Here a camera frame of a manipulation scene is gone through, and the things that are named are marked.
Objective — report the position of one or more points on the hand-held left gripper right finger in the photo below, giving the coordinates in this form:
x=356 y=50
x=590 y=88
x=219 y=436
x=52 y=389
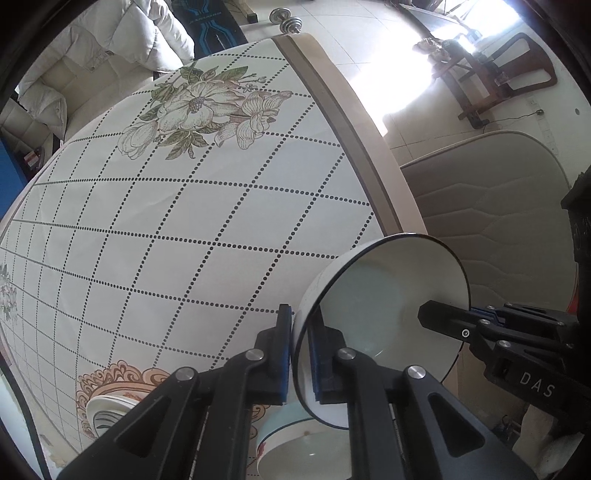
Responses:
x=316 y=360

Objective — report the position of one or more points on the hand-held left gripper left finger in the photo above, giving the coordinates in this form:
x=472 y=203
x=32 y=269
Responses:
x=286 y=355

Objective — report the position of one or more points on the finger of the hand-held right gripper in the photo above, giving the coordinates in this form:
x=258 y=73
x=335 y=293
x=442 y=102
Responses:
x=452 y=323

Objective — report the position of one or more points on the white bowl with dark rim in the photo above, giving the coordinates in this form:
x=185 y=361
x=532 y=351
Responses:
x=378 y=295

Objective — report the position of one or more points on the bowl with red floral print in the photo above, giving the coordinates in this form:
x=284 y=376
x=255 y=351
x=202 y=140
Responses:
x=300 y=447

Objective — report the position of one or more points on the beige padded chair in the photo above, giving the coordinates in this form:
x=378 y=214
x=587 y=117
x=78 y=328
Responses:
x=498 y=207

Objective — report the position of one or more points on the floral dotted-grid tablecloth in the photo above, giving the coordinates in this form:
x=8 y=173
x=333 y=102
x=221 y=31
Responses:
x=184 y=230

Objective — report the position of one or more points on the plate with blue leaf pattern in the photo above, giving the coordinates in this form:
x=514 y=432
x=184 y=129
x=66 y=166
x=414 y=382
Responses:
x=111 y=410

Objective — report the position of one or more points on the dark wooden chair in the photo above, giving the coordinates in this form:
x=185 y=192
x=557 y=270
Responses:
x=503 y=78

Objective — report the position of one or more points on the dark wooden table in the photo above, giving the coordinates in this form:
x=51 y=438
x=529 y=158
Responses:
x=438 y=21

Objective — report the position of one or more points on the red and white packet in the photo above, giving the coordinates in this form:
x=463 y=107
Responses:
x=33 y=158

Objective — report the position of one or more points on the blue box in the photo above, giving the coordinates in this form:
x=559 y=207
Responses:
x=11 y=175

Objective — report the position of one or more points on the metal dumbbell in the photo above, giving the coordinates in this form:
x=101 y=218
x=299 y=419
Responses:
x=286 y=21

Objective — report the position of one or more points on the black mat with blue print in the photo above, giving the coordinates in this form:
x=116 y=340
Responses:
x=212 y=25

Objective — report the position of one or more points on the white cushioned sofa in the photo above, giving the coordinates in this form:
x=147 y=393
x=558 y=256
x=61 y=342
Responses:
x=106 y=41

